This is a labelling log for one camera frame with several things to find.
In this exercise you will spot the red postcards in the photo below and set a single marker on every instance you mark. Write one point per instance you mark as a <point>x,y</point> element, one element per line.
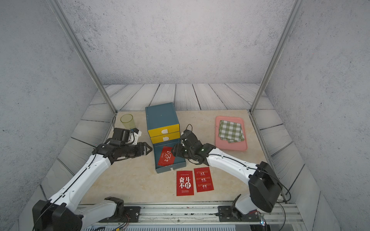
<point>203,179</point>

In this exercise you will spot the green translucent plastic cup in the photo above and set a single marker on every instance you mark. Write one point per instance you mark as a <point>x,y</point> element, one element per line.
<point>128,121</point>

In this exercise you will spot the right aluminium frame post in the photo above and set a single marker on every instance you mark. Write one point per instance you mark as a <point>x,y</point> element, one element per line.
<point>277,53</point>

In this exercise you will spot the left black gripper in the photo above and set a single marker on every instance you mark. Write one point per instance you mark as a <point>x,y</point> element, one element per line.
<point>142,149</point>

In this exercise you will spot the yellow drawer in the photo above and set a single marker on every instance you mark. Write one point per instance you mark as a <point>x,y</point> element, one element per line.
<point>165,137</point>
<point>164,130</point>

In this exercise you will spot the teal drawer cabinet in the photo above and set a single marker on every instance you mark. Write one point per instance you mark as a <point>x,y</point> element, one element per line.
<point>158,116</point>

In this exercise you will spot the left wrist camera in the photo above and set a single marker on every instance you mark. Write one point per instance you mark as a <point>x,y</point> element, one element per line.
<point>134,136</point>

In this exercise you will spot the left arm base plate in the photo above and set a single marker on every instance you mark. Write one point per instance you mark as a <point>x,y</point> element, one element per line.
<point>123,215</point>

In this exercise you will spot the yellow top drawer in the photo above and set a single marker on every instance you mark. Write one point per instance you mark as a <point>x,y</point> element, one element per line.
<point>164,130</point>

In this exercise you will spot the green checkered cloth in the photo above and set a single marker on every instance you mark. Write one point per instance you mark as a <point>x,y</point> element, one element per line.
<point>231,131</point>

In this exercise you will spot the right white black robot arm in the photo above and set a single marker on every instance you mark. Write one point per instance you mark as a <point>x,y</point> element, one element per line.
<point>263,184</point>

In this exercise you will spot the red postcard MUST text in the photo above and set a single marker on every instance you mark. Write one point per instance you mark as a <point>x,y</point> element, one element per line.
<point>166,158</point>

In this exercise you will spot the red postcard white characters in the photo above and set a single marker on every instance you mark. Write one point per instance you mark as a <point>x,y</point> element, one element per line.
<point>184,183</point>

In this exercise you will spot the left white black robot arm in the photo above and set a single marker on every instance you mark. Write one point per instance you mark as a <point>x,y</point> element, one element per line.
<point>60,212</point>

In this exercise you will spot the aluminium front rail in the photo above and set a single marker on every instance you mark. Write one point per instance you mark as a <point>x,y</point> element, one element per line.
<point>202,215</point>

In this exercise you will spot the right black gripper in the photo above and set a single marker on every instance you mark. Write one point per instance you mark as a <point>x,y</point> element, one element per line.
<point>177,150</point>

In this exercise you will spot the aluminium frame post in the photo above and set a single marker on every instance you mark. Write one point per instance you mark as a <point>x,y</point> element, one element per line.
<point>64,23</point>
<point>277,53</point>

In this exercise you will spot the teal bottom drawer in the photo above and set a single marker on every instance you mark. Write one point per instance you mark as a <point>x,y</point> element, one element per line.
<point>157,149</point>

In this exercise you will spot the pink plastic tray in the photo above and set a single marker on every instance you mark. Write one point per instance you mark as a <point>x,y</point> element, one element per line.
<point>221,144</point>

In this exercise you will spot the left aluminium frame post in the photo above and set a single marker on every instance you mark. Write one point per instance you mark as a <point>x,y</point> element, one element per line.
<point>64,23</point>

